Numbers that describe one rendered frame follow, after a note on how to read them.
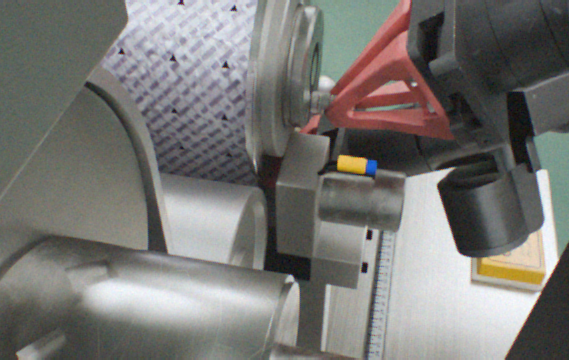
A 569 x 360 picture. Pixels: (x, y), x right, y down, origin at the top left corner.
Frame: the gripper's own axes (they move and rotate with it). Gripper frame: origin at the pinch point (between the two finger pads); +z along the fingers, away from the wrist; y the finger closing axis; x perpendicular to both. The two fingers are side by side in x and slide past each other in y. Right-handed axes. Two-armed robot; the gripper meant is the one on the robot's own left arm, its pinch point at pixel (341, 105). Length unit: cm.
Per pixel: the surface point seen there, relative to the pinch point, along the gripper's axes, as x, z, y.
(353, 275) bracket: -9.9, 4.6, -5.3
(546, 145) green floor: -138, 25, 140
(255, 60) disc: 7.6, -0.5, -4.9
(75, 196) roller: 13.5, -3.8, -20.3
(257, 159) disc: 2.7, 3.1, -6.0
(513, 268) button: -36.4, 3.0, 12.7
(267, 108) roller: 4.7, 1.1, -4.7
